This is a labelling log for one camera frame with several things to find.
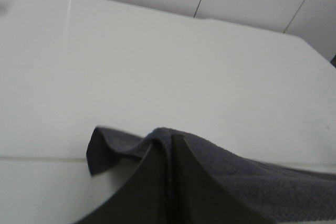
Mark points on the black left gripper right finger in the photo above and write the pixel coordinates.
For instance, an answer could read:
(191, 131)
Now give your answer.
(201, 199)

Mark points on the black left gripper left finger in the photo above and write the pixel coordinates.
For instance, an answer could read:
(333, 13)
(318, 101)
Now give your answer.
(142, 199)

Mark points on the dark grey towel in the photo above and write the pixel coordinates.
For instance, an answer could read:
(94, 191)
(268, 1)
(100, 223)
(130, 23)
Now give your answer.
(280, 193)

